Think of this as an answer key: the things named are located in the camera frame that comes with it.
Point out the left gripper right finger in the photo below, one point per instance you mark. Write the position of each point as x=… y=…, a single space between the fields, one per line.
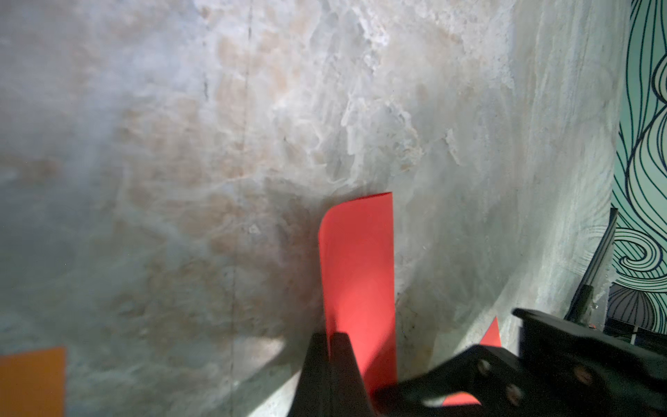
x=348 y=393

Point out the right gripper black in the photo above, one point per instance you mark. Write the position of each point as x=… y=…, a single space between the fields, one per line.
x=592 y=372

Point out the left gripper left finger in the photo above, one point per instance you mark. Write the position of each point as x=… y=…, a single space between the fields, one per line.
x=313 y=388

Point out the red square paper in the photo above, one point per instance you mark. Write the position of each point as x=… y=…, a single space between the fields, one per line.
x=356 y=252

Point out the orange square paper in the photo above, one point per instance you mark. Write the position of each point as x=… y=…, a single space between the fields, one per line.
x=33 y=383

